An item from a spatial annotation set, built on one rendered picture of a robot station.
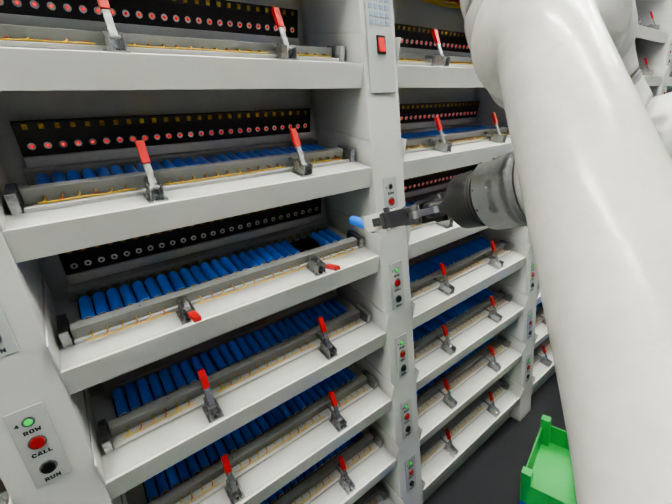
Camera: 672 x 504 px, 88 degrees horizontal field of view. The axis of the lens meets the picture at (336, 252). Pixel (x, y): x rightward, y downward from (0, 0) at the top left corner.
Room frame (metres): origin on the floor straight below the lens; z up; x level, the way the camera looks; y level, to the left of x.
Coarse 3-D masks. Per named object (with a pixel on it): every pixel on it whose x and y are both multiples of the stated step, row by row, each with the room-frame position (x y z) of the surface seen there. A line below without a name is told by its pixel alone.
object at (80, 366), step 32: (288, 224) 0.84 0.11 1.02; (160, 256) 0.67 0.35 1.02; (352, 256) 0.76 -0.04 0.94; (256, 288) 0.63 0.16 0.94; (288, 288) 0.63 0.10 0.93; (320, 288) 0.68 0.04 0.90; (64, 320) 0.49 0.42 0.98; (160, 320) 0.53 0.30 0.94; (224, 320) 0.56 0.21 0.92; (64, 352) 0.46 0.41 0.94; (96, 352) 0.46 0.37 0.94; (128, 352) 0.47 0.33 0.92; (160, 352) 0.50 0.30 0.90; (64, 384) 0.43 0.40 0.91
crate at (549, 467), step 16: (544, 416) 0.70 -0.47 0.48; (544, 432) 0.69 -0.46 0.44; (560, 432) 0.68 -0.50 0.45; (544, 448) 0.68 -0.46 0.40; (560, 448) 0.67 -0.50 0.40; (528, 464) 0.60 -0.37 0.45; (544, 464) 0.63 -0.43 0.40; (560, 464) 0.63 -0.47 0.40; (528, 480) 0.55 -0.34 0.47; (544, 480) 0.59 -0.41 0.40; (560, 480) 0.59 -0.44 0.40; (528, 496) 0.55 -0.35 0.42; (544, 496) 0.53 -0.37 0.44; (560, 496) 0.55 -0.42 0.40
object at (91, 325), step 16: (352, 240) 0.79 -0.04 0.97; (288, 256) 0.70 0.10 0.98; (304, 256) 0.71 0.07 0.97; (320, 256) 0.73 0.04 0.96; (336, 256) 0.74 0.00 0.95; (240, 272) 0.64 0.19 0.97; (256, 272) 0.65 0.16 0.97; (272, 272) 0.67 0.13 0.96; (288, 272) 0.67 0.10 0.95; (192, 288) 0.58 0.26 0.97; (208, 288) 0.59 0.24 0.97; (224, 288) 0.61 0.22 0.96; (240, 288) 0.61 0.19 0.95; (144, 304) 0.54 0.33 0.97; (160, 304) 0.55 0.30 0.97; (176, 304) 0.56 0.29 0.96; (96, 320) 0.50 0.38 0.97; (112, 320) 0.51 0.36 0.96; (128, 320) 0.52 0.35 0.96; (80, 336) 0.48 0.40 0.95
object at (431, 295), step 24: (480, 240) 1.23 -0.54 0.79; (504, 240) 1.22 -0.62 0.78; (432, 264) 1.06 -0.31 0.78; (456, 264) 1.05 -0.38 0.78; (480, 264) 1.09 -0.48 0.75; (504, 264) 1.11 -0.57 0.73; (432, 288) 0.95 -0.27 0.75; (456, 288) 0.96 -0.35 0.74; (480, 288) 1.01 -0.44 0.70; (432, 312) 0.87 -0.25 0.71
